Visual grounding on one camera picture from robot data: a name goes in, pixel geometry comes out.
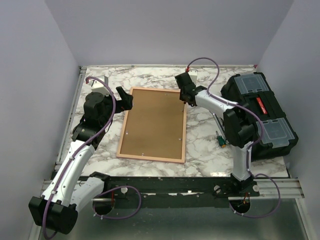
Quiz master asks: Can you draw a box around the pink picture frame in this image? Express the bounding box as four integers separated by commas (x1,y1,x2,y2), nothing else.
116,86,187,164

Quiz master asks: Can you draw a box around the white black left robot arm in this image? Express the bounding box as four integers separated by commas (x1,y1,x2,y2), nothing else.
28,86,133,240

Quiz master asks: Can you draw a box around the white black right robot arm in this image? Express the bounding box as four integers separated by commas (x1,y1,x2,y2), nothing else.
175,72,256,196

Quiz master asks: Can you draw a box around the black plastic toolbox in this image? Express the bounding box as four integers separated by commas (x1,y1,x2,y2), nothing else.
220,72,299,161

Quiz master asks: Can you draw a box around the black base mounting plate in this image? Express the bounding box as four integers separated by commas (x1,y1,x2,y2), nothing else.
92,176,260,214

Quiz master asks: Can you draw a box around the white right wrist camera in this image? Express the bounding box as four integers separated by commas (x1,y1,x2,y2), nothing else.
187,68,198,84

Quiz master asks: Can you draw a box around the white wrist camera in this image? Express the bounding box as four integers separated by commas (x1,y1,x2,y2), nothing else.
187,68,198,84
85,75,110,96

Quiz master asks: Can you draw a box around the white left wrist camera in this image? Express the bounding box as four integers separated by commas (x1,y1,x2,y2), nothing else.
85,75,110,96

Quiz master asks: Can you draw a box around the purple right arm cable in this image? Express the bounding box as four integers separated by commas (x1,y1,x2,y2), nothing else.
185,57,281,218

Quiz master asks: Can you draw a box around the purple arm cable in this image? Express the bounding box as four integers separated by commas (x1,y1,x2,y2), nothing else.
41,76,142,238
185,57,281,218

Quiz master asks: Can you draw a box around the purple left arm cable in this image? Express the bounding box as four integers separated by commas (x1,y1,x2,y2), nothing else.
41,76,142,238

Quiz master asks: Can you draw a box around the aluminium extrusion rail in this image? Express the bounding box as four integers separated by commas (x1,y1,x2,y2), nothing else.
38,177,305,202

